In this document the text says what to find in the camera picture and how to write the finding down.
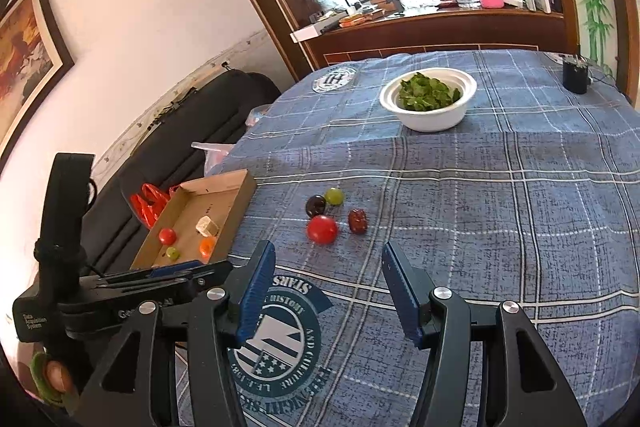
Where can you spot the white flat box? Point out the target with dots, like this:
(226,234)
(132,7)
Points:
(315,29)

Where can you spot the cardboard box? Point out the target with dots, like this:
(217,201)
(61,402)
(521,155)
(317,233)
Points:
(187,212)

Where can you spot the blue plaid tablecloth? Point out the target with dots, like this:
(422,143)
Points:
(475,187)

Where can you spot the framed wall painting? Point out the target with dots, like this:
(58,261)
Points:
(25,57)

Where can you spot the small orange tomato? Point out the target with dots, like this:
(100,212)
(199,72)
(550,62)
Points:
(207,247)

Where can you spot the white bowl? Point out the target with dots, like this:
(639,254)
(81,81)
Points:
(430,117)

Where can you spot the small black device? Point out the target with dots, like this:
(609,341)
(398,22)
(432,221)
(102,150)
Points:
(575,77)

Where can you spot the green leafy vegetables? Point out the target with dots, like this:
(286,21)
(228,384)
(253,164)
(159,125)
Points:
(427,94)

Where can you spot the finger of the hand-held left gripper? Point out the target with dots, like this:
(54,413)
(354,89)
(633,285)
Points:
(170,268)
(200,282)

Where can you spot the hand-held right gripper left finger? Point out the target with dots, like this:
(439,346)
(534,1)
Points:
(255,289)

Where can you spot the wooden counter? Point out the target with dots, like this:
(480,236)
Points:
(450,34)

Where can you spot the red plastic bag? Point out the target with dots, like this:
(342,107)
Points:
(147,207)

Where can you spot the clear plastic bag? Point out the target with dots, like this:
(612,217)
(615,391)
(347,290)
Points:
(215,157)
(256,116)

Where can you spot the black sofa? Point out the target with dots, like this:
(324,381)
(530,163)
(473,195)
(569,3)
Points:
(200,117)

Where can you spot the red cherry tomato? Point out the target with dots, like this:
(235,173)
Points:
(167,236)
(322,230)

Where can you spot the dark purple fruit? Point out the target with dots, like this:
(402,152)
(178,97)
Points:
(316,206)

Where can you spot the cream cube block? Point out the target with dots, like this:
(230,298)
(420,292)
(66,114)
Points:
(206,226)

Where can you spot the green and brown round object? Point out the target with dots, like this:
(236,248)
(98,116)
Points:
(50,377)

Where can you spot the green grape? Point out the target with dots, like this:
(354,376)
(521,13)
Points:
(173,253)
(334,196)

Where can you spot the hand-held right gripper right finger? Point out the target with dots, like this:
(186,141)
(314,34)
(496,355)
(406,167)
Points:
(402,292)

